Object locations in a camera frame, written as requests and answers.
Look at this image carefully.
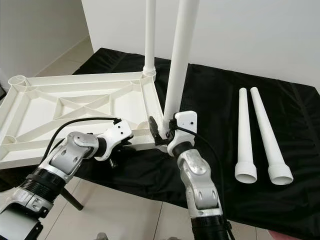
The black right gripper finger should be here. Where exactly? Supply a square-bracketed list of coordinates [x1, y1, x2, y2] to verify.
[148, 115, 164, 145]

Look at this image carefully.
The white plastic table leg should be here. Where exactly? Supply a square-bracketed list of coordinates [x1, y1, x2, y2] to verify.
[235, 87, 258, 183]
[142, 0, 157, 77]
[250, 86, 294, 186]
[161, 0, 201, 138]

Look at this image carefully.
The white plastic table top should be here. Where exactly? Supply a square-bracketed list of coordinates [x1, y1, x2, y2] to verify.
[0, 71, 173, 170]

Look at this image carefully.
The red stool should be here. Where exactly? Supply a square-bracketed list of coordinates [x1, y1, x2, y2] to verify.
[267, 230, 303, 240]

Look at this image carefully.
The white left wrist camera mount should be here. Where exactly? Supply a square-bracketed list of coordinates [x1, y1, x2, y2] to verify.
[97, 120, 134, 161]

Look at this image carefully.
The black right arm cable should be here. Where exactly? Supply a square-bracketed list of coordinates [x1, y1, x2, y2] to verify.
[175, 124, 226, 201]

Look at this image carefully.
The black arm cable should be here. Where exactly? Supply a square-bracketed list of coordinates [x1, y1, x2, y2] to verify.
[42, 116, 122, 166]
[175, 124, 226, 201]

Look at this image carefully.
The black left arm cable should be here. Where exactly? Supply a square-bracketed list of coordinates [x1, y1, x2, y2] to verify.
[42, 116, 122, 166]

